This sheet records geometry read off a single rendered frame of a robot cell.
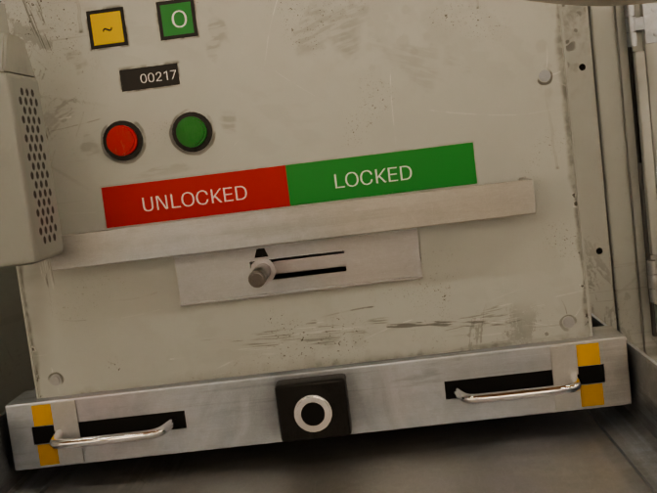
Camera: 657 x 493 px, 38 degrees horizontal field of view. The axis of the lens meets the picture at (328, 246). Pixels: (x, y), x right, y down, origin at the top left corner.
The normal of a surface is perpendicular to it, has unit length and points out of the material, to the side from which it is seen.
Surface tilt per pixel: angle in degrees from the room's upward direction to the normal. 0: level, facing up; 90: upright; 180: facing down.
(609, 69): 90
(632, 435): 0
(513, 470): 0
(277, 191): 90
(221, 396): 90
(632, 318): 90
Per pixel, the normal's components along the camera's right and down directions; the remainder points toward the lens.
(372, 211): -0.04, 0.11
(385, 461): -0.12, -0.99
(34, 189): 0.99, -0.11
